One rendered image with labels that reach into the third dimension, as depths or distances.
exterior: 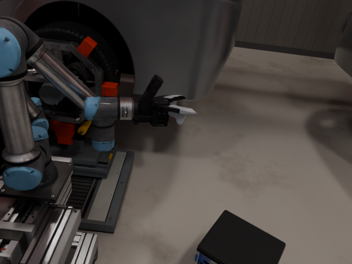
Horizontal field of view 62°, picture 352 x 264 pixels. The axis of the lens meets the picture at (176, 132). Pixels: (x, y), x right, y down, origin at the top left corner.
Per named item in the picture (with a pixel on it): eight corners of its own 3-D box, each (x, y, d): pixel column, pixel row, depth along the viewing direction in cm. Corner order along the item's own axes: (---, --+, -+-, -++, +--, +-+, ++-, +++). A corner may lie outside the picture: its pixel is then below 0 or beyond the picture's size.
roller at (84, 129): (96, 116, 229) (96, 110, 226) (84, 138, 205) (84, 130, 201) (88, 115, 229) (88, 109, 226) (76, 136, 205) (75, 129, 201)
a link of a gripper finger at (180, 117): (195, 125, 98) (169, 119, 101) (197, 109, 95) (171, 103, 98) (191, 129, 95) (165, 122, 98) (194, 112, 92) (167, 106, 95)
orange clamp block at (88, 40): (89, 54, 182) (98, 43, 178) (86, 58, 175) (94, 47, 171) (80, 46, 179) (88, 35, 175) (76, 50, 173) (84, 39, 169)
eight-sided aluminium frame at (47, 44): (105, 122, 206) (103, 45, 177) (102, 127, 201) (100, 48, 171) (26, 112, 205) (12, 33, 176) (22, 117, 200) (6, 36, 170)
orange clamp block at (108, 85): (104, 90, 195) (118, 92, 195) (101, 96, 188) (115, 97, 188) (104, 80, 191) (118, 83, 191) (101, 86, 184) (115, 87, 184)
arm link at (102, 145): (114, 135, 111) (114, 109, 105) (115, 153, 102) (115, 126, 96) (92, 135, 109) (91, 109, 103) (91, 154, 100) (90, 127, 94)
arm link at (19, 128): (49, 166, 113) (26, 18, 83) (43, 195, 101) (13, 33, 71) (14, 168, 110) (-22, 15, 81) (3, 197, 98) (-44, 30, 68)
